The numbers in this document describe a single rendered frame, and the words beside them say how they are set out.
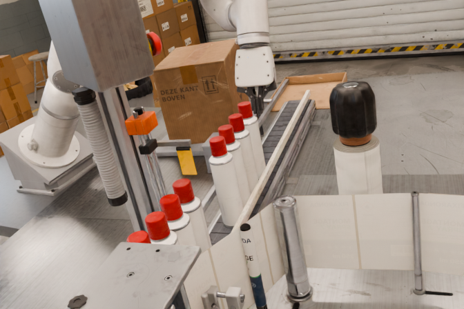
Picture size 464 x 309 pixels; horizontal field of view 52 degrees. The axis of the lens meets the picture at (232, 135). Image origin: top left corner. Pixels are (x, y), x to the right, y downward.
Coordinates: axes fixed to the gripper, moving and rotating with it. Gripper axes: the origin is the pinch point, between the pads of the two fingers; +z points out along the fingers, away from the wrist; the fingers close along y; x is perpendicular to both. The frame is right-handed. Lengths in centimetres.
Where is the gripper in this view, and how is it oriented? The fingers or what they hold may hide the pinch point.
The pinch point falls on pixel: (257, 106)
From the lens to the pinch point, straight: 123.8
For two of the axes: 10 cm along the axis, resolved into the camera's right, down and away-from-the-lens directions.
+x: 3.6, -0.8, 9.3
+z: 0.7, 10.0, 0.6
